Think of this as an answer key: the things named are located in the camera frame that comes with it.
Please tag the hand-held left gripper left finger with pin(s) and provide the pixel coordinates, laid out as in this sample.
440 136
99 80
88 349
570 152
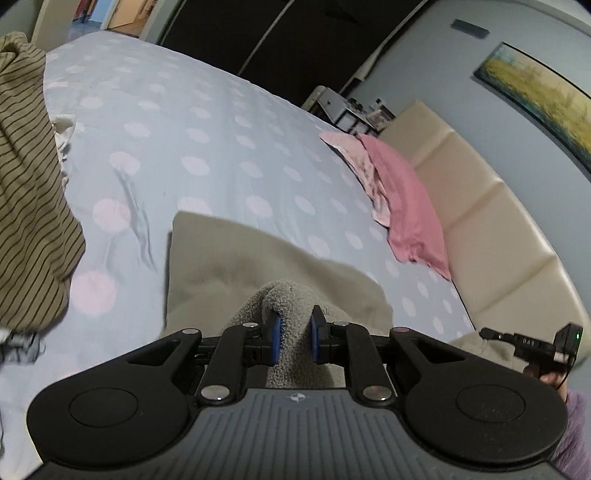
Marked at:
274 339

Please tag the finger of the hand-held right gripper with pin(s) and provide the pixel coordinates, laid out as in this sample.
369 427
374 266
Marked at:
496 334

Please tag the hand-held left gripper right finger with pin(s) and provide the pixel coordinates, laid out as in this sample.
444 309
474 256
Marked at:
316 337

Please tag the beige fleece sweater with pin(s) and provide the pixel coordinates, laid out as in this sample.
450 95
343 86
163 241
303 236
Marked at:
231 267

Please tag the person's right forearm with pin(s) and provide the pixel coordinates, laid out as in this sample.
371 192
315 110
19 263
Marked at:
577 438

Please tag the person's right hand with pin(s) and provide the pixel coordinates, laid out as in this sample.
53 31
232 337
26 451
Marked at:
556 385

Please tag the cream padded headboard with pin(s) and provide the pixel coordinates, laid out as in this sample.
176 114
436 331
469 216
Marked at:
498 230

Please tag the light pink patterned pillow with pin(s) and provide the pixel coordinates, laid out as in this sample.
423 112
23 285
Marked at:
355 157

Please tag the white nightstand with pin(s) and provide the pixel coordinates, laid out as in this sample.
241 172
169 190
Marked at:
334 108

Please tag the grey striped cloth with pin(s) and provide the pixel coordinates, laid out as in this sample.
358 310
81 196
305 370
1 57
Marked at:
21 346

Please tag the tan striped garment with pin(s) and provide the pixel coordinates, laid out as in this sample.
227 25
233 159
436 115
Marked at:
32 184

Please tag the black wardrobe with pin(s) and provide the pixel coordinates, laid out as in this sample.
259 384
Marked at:
277 46

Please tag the white door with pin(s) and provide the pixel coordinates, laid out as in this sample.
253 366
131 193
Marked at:
51 14

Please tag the yellow landscape wall painting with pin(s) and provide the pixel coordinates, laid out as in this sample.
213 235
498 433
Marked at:
540 87

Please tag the grey wall box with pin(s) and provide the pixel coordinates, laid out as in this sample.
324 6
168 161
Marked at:
470 28

